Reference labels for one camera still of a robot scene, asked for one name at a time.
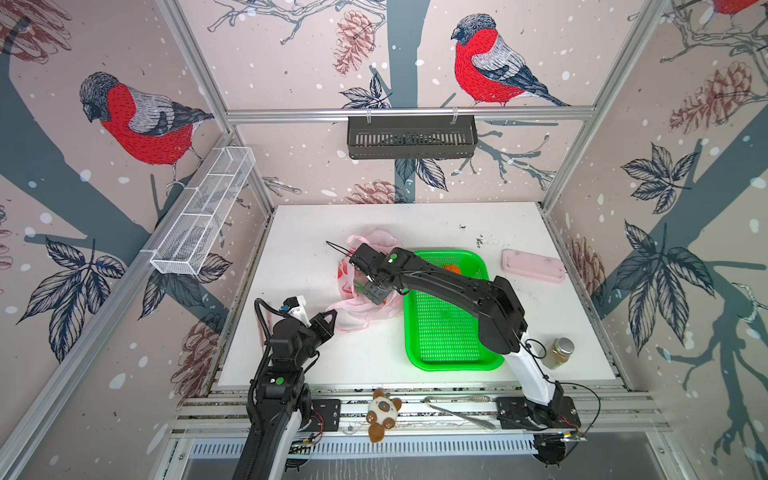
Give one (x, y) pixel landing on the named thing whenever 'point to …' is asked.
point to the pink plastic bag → (355, 311)
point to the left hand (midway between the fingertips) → (336, 312)
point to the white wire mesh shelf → (190, 236)
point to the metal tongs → (483, 399)
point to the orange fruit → (452, 268)
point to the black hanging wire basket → (406, 137)
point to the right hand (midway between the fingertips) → (380, 285)
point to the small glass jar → (558, 353)
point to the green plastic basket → (441, 332)
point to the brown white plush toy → (382, 413)
